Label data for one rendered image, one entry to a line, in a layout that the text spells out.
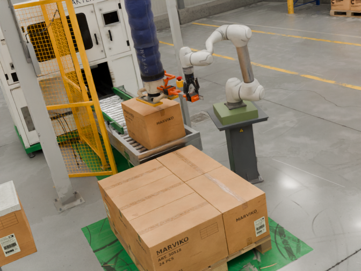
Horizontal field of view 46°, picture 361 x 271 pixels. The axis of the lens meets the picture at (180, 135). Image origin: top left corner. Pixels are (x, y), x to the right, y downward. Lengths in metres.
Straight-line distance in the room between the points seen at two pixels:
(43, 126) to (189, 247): 2.11
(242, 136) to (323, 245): 1.31
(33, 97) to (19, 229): 1.70
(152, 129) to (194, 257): 1.46
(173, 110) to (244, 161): 0.89
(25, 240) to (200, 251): 1.23
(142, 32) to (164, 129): 1.00
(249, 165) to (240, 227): 1.21
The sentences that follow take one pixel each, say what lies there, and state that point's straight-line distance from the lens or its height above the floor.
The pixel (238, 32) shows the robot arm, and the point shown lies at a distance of 3.77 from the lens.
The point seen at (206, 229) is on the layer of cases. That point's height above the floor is 0.47.
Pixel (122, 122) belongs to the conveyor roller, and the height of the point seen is 0.54.
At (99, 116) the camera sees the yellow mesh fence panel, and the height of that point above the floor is 0.84.
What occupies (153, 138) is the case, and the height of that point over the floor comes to 0.69.
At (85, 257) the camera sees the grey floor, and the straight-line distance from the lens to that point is 4.08.
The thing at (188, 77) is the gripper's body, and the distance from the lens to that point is 3.52.
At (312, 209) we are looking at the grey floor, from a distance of 4.13.
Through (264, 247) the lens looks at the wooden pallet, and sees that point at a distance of 3.65.
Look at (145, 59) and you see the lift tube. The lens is 3.92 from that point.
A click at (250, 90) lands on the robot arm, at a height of 1.05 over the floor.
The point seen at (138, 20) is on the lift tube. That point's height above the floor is 1.84.
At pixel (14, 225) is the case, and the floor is 0.88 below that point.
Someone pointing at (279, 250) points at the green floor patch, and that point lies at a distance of 3.70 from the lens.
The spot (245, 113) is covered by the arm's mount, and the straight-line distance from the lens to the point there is 4.12.
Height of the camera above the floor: 2.39
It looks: 24 degrees down
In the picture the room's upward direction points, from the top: 11 degrees counter-clockwise
